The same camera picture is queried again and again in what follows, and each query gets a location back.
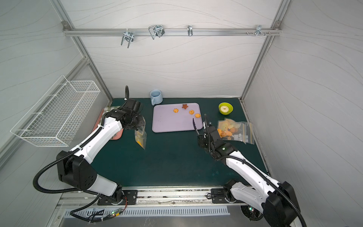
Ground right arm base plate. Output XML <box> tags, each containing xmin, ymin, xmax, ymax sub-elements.
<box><xmin>206</xmin><ymin>188</ymin><xmax>236</xmax><ymax>204</ymax></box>

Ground metal hook clamp right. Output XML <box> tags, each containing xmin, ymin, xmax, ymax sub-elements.
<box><xmin>246</xmin><ymin>25</ymin><xmax>271</xmax><ymax>37</ymax></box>

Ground metal hook clamp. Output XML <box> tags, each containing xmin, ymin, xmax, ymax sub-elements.
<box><xmin>121</xmin><ymin>31</ymin><xmax>134</xmax><ymax>48</ymax></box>
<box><xmin>246</xmin><ymin>25</ymin><xmax>271</xmax><ymax>37</ymax></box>
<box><xmin>148</xmin><ymin>25</ymin><xmax>165</xmax><ymax>40</ymax></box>

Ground white vent strip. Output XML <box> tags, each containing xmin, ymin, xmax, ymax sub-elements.
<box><xmin>63</xmin><ymin>206</ymin><xmax>230</xmax><ymax>218</ymax></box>

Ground metal hook small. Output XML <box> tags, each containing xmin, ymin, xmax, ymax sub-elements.
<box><xmin>187</xmin><ymin>25</ymin><xmax>193</xmax><ymax>37</ymax></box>

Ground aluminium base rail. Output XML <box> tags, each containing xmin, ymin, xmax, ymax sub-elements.
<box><xmin>56</xmin><ymin>186</ymin><xmax>223</xmax><ymax>208</ymax></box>

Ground light blue ceramic mug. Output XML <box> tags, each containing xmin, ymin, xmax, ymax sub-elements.
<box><xmin>150</xmin><ymin>89</ymin><xmax>163</xmax><ymax>106</ymax></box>

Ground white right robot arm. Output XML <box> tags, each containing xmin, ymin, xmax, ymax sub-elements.
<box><xmin>197</xmin><ymin>121</ymin><xmax>307</xmax><ymax>227</ymax></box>

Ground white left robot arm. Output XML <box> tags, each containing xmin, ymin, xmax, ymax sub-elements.
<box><xmin>33</xmin><ymin>87</ymin><xmax>146</xmax><ymax>204</ymax></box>

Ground metal hook clamp middle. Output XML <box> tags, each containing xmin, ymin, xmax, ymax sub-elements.
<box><xmin>148</xmin><ymin>25</ymin><xmax>165</xmax><ymax>40</ymax></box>

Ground metal hook clamp left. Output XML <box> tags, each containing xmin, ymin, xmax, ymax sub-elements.
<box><xmin>121</xmin><ymin>31</ymin><xmax>134</xmax><ymax>48</ymax></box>

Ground clear zip bag with duck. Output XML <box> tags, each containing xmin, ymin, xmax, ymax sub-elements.
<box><xmin>135</xmin><ymin>117</ymin><xmax>147</xmax><ymax>149</ymax></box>

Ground clear zip bag underneath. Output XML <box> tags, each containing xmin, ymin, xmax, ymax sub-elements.
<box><xmin>217</xmin><ymin>118</ymin><xmax>243</xmax><ymax>141</ymax></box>

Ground pink tray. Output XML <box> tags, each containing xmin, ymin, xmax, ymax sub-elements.
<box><xmin>92</xmin><ymin>106</ymin><xmax>123</xmax><ymax>140</ymax></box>

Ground green plastic bowl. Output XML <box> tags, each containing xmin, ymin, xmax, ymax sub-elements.
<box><xmin>218</xmin><ymin>102</ymin><xmax>233</xmax><ymax>115</ymax></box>

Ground aluminium top rail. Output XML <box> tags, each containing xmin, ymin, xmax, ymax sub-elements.
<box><xmin>63</xmin><ymin>27</ymin><xmax>282</xmax><ymax>37</ymax></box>

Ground white wire basket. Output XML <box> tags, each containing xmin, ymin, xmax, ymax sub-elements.
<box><xmin>10</xmin><ymin>75</ymin><xmax>100</xmax><ymax>147</ymax></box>

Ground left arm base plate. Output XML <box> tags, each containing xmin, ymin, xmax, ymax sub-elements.
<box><xmin>97</xmin><ymin>190</ymin><xmax>138</xmax><ymax>206</ymax></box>

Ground lavender plastic tray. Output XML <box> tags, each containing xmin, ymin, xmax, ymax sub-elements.
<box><xmin>152</xmin><ymin>103</ymin><xmax>201</xmax><ymax>133</ymax></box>

